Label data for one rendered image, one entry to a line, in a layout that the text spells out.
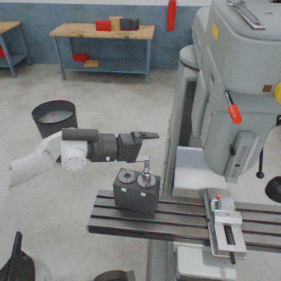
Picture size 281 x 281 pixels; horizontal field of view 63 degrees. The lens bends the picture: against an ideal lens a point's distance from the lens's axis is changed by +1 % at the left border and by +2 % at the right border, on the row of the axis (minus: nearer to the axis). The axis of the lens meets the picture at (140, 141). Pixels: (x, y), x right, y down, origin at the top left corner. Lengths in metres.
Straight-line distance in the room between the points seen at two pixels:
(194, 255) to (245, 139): 0.74
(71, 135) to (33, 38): 5.24
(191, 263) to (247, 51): 1.03
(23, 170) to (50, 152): 0.09
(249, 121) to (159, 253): 1.42
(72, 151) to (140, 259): 1.64
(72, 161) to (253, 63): 0.49
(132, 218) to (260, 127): 0.78
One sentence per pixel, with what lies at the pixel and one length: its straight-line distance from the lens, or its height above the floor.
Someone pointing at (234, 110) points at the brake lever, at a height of 1.71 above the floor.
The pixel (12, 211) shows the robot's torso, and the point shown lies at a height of 1.60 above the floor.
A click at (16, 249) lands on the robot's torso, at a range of 0.63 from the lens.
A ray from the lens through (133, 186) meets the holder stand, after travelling 1.14.
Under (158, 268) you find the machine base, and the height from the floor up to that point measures 0.20.
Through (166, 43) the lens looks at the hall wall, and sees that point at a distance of 5.11.
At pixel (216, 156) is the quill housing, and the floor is 1.43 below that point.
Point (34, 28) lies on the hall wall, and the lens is 5.74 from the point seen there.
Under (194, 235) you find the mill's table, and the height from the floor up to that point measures 0.92.
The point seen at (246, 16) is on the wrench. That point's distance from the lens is 0.53.
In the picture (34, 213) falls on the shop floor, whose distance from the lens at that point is 2.59.
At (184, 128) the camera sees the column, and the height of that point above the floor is 1.21.
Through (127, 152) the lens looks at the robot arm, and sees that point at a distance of 0.71.
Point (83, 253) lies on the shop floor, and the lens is 2.24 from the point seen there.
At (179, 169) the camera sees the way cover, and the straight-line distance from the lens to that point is 1.46.
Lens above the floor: 1.99
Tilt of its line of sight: 40 degrees down
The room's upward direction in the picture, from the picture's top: straight up
